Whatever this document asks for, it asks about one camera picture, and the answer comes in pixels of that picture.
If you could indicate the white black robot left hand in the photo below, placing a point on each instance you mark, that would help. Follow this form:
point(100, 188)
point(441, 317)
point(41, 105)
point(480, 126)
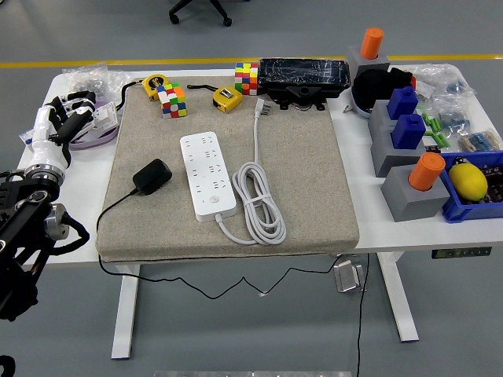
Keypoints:
point(45, 145)

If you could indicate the black plug adapter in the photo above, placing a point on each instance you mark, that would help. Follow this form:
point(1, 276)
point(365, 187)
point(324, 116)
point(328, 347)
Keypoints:
point(151, 176)

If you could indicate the white power strip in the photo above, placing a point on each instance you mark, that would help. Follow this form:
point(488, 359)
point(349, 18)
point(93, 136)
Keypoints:
point(204, 176)

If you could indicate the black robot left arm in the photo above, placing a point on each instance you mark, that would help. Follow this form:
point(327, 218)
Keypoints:
point(23, 224)

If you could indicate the dark circuit board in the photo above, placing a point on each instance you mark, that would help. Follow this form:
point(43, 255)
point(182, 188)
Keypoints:
point(496, 184)

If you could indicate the purple tape roll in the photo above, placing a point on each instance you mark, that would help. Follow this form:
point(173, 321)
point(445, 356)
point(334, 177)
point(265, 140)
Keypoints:
point(94, 142)

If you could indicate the white socket box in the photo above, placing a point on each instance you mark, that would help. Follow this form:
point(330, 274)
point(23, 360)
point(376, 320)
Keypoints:
point(106, 116)

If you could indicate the clear bag of metal nuts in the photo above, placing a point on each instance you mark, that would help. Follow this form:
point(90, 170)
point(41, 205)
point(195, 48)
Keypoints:
point(110, 82)

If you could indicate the colourful puzzle cube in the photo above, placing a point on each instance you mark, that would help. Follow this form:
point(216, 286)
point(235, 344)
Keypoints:
point(173, 102)

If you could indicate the black office chair base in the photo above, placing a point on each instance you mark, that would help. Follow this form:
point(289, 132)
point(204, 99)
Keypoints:
point(174, 16)

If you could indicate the white table leg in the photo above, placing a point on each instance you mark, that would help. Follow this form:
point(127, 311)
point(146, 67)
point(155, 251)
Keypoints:
point(125, 314)
point(397, 298)

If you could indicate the tall colourful cube tower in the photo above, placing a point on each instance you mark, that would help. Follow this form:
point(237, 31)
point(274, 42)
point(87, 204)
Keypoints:
point(246, 78)

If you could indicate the grey-brown mat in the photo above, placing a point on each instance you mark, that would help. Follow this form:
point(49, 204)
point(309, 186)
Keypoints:
point(306, 176)

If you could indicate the black cracked case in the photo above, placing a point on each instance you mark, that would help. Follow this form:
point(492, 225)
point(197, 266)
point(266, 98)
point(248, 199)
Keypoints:
point(302, 72)

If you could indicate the white blue round base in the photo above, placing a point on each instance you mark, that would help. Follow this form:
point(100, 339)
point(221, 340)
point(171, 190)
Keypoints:
point(359, 110)

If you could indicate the grey block with round hole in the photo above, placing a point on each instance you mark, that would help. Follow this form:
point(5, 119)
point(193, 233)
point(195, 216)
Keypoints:
point(355, 59)
point(412, 204)

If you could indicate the metal block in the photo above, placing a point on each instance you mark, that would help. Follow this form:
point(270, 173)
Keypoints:
point(347, 277)

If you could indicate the black cap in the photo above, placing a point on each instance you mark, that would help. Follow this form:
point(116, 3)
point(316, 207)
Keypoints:
point(373, 86)

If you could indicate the grey block with square hole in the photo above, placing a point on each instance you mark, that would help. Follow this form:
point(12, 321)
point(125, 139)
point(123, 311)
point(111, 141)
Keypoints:
point(379, 116)
point(393, 157)

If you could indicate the orange cylinder peg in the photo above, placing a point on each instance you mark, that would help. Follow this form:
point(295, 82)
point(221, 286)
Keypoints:
point(426, 170)
point(372, 43)

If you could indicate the blue square peg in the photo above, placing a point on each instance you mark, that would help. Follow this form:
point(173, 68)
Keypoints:
point(402, 103)
point(408, 132)

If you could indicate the green plastic connector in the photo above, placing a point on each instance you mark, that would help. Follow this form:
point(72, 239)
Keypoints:
point(432, 123)
point(438, 139)

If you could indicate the small clear bag blue parts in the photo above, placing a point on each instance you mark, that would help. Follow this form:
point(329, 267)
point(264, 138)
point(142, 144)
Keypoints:
point(452, 118)

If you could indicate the large clear bag blue parts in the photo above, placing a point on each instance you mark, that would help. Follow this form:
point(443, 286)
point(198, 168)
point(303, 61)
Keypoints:
point(456, 84)

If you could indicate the yellow lemon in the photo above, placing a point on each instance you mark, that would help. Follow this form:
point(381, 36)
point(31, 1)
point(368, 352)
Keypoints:
point(467, 182)

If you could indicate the blue plastic bin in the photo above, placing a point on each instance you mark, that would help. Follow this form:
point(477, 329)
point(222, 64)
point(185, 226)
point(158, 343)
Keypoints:
point(467, 212)

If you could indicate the table control panel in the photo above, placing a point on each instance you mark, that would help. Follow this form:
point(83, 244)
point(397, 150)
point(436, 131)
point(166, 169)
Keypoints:
point(461, 253)

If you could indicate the clear bag of resistors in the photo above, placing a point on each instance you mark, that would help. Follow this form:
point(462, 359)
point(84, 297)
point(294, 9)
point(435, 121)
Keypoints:
point(479, 140)

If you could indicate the white wall switch panel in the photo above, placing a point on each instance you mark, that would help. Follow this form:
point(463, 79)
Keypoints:
point(91, 121)

